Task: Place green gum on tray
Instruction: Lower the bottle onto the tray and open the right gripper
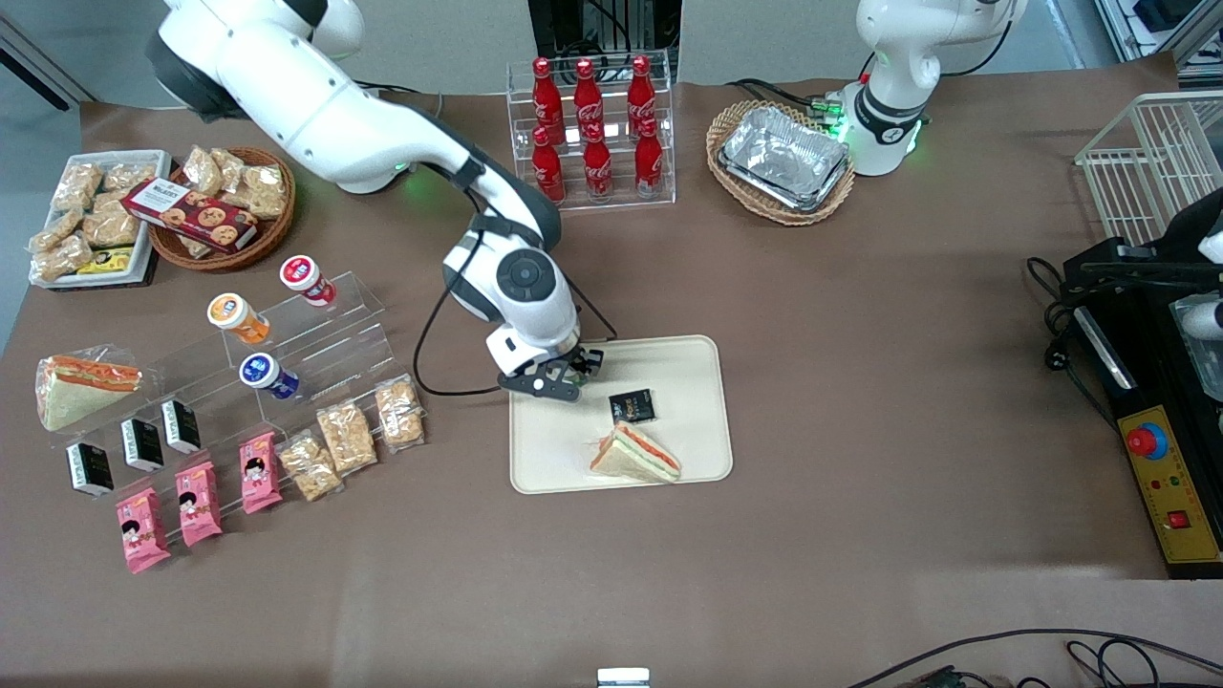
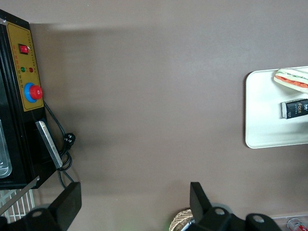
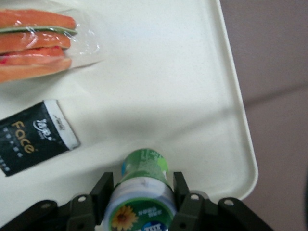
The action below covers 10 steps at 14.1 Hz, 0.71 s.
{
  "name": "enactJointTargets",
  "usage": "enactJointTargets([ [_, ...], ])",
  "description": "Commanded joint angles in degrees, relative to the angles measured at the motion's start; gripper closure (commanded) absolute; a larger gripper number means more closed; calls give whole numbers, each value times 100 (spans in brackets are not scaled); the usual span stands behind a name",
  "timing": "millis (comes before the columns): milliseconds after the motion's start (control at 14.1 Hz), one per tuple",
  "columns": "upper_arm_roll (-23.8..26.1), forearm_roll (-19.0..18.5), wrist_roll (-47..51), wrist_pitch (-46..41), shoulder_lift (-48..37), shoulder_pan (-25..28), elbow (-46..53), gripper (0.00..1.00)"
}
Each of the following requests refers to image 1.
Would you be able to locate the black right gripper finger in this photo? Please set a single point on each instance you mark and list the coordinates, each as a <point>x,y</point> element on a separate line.
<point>566,385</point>
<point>588,361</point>

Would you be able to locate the clear crispy snack bag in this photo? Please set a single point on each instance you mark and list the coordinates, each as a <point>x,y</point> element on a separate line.
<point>309,465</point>
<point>230,164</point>
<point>346,437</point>
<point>203,170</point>
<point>54,229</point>
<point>76,186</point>
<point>130,176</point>
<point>399,413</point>
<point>263,191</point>
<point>62,258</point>
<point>111,225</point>

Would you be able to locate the red cookie box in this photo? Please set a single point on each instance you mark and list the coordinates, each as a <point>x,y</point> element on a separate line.
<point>191,215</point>

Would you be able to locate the clear acrylic bottle rack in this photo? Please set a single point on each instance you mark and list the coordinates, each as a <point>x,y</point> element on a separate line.
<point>659,191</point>

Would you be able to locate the red cap gum bottle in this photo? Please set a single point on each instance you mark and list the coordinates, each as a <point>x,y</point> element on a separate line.
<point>308,280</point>

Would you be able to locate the wrapped triangle sandwich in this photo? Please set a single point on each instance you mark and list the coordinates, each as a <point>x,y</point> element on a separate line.
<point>81,392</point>

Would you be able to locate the small white metal bracket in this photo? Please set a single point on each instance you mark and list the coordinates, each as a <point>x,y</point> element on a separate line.
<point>623,678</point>

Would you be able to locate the clear plastic container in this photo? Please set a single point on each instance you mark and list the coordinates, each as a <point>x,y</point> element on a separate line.
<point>1202,320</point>

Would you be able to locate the yellow snack pack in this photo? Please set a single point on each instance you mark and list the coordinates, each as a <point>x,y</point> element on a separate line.
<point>105,260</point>

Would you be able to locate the oval wicker basket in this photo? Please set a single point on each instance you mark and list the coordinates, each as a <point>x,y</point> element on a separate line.
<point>755,205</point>

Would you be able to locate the pink snack pack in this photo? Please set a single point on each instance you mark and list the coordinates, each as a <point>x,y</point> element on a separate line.
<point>199,504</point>
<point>141,530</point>
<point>260,472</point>

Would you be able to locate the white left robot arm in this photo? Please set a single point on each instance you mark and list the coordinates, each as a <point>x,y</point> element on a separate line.
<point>893,96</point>

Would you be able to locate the red emergency stop button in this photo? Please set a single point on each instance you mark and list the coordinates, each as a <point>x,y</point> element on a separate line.
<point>1145,440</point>

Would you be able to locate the cream plastic tray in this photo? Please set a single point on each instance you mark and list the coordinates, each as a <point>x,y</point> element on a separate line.
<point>554,449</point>

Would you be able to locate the round wicker basket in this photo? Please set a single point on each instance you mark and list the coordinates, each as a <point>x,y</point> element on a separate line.
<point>272,234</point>

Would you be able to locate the white rectangular snack tray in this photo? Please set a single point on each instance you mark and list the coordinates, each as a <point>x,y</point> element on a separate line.
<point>153,205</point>

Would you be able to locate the black equipment frame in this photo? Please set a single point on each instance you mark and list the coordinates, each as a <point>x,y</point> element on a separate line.
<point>554,29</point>

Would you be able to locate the unwrapped triangle sandwich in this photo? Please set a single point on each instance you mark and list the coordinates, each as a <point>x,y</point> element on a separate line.
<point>635,457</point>

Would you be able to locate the black sealing machine yellow panel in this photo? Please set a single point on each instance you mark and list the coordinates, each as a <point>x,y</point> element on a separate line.
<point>1147,382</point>

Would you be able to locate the red rocker switch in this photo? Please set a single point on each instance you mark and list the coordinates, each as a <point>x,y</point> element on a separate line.
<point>1178,521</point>

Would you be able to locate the blue gum bottle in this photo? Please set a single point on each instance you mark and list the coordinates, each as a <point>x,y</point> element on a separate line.
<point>269,375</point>

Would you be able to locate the orange gum bottle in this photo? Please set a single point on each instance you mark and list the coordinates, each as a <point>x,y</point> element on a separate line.
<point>239,318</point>

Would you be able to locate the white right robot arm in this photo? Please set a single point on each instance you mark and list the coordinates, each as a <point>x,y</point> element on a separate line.
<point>315,105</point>

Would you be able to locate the black tissue pack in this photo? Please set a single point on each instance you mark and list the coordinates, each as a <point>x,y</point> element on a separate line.
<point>632,406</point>
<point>181,426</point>
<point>141,444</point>
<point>89,468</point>

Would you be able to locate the clear acrylic step display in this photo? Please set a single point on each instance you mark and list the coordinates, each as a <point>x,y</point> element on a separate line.
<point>334,334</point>

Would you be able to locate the aluminium frame shelving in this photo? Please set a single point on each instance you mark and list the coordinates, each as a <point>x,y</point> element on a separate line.
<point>1156,29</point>

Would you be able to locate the stacked foil containers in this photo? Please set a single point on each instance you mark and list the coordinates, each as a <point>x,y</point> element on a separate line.
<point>783,158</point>

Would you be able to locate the red cola bottle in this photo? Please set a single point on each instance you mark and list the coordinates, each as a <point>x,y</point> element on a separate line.
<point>640,91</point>
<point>545,91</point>
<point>547,167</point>
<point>586,93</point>
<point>598,164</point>
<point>649,158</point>

